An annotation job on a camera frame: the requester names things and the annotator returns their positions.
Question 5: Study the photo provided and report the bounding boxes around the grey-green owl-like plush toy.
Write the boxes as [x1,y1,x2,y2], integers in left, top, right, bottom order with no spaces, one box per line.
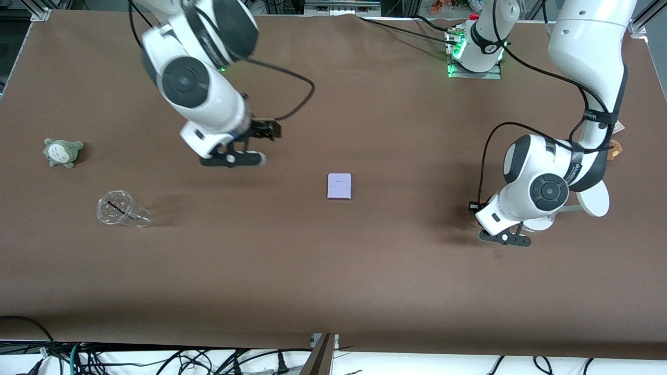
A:
[43,138,85,169]

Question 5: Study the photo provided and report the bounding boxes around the short black table cable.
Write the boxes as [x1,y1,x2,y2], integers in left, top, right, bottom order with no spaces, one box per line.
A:
[413,15,451,31]

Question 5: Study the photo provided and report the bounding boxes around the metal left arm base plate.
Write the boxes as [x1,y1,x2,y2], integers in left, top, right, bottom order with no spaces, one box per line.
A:
[446,27,503,80]

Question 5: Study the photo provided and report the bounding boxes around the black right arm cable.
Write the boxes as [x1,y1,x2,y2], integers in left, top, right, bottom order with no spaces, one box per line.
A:
[128,0,316,122]

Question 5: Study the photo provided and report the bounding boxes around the clear plastic cup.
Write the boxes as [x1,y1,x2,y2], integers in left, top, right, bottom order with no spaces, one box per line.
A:
[96,190,153,228]

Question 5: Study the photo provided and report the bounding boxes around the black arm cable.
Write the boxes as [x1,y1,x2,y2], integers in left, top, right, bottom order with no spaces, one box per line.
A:
[479,0,627,207]
[128,0,316,122]

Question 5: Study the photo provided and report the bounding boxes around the aluminium frame profile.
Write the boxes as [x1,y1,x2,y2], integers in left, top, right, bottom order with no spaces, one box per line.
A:
[304,0,382,16]

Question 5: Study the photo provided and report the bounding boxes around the lavender small box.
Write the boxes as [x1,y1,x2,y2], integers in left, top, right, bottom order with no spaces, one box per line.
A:
[327,173,352,201]

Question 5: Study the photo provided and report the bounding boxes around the long black table cable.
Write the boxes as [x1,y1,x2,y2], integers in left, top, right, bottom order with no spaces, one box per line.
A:
[356,16,460,43]

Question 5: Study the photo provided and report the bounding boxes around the thick black floor cable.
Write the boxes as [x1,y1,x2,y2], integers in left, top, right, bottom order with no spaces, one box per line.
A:
[0,316,59,361]

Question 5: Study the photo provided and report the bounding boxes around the aluminium frame bracket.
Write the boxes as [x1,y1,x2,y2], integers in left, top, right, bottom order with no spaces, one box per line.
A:
[300,333,340,375]

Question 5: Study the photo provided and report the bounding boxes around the black drinking straw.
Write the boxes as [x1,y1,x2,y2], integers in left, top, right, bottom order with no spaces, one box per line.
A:
[107,200,149,227]

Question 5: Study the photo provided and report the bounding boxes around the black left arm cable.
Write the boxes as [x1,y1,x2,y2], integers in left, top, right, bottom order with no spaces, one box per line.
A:
[479,0,627,207]

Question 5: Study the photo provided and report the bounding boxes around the white desk lamp with display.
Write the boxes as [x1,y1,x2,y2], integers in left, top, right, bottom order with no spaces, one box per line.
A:
[521,180,610,233]

